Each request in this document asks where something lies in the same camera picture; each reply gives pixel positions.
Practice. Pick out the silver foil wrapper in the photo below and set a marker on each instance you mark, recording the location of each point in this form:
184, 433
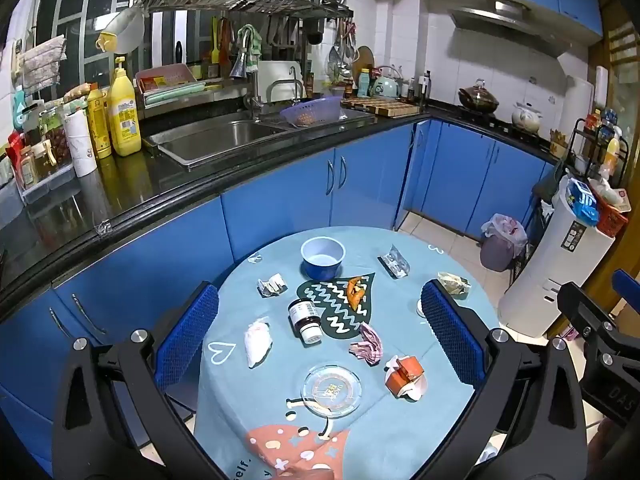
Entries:
395, 262

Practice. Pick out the green and white cloth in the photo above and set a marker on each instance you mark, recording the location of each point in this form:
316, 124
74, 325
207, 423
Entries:
250, 40

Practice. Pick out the orange-yellow bottle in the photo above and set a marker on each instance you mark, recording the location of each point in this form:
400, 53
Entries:
98, 125

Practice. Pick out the black kitchen countertop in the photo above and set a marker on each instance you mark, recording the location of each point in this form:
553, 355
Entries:
125, 185

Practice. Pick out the dark condiment bottles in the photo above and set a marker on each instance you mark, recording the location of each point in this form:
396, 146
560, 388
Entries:
425, 86

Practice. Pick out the teal printed tablecloth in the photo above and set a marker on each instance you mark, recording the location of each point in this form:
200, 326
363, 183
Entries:
280, 440

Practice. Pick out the mint green kettle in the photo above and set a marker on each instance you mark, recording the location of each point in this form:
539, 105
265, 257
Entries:
385, 86

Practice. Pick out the grey hanging cloth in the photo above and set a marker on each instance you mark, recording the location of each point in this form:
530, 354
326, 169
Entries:
45, 62

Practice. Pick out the tall white appliance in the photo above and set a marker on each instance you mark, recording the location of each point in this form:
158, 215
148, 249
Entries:
545, 280

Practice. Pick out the orange snack wrapper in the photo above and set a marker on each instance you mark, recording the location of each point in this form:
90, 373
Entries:
356, 294

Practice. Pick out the hanging kitchen utensils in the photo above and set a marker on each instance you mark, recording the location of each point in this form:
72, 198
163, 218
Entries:
340, 55

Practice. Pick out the yellow detergent bottle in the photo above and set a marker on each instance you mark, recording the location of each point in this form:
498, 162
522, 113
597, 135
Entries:
123, 117

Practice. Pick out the blue bowl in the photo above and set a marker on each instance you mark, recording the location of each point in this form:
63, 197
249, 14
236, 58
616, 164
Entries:
323, 260

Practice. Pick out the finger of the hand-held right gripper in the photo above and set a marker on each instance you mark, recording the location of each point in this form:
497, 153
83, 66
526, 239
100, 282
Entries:
627, 282
582, 305

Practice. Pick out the round wooden board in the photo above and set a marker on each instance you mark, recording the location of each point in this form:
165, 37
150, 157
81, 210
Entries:
365, 55

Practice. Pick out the purple plastic basket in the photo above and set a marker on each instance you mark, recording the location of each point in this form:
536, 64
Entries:
312, 111

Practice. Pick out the dark jar with white lid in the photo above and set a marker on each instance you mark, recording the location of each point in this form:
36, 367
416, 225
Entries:
303, 316

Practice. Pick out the white paper roll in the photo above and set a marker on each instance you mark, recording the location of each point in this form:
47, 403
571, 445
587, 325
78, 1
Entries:
80, 142

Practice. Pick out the white cutting board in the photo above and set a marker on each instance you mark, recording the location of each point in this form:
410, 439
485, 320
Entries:
277, 77

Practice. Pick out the white tissue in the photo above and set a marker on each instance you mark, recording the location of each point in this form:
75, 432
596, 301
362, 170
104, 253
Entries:
257, 344

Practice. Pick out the crumpled beige wrapper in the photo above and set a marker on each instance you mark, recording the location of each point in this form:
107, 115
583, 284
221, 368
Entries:
454, 284

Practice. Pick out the red plastic basket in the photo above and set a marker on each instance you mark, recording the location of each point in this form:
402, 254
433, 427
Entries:
612, 212

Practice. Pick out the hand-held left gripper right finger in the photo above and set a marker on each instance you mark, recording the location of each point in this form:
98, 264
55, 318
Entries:
450, 332

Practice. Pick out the stainless steel sink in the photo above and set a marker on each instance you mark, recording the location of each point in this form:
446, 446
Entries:
220, 137

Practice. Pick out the small white paper scrap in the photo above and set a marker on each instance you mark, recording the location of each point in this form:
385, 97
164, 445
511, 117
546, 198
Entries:
254, 259

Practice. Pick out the blue packet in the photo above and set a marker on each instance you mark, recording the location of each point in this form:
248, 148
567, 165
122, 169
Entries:
582, 202

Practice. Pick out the crumpled white paper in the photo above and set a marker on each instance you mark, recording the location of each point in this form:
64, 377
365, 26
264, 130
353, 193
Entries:
271, 286

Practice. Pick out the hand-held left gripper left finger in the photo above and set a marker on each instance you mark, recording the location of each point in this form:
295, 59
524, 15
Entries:
185, 335

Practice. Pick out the red snack packet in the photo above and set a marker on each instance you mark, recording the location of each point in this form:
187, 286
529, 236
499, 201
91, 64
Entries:
14, 151

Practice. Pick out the brown clay pot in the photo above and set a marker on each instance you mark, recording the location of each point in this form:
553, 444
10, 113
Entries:
479, 98

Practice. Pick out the white ceramic pot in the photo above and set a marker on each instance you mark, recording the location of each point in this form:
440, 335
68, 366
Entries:
526, 118

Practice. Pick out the orange and white carton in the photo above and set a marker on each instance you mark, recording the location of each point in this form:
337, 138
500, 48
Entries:
405, 376

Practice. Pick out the small white lid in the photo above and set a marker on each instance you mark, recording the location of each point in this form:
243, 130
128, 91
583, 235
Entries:
419, 308

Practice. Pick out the steel faucet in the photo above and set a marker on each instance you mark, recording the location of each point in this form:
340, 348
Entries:
246, 70

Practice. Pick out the steel range hood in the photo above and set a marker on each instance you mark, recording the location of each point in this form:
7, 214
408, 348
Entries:
510, 22

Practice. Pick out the blue base cabinets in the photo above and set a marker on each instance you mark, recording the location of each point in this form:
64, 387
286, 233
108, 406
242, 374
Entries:
280, 200

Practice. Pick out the wooden slatted trivet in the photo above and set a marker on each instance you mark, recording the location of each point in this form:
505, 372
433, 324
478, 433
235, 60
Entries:
380, 106

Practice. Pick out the pink storage basket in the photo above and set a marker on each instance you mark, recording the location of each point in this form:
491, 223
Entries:
167, 81

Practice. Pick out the yellow bottle with white cap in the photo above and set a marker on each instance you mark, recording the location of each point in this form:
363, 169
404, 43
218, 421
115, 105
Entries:
611, 152

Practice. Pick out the glass jar with dark fruit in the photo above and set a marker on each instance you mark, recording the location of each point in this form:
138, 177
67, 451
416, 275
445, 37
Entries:
55, 139

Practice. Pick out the purple bin with plastic bag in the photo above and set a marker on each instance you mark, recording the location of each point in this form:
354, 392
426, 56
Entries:
502, 245

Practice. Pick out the teal bottle with yellow cap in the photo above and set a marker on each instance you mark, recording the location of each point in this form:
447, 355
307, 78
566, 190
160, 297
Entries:
364, 84

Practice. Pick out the crumpled pink wrapper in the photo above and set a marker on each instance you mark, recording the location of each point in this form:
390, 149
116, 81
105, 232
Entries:
369, 344

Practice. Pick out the clear glass ashtray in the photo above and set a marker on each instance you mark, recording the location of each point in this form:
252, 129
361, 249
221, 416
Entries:
331, 391

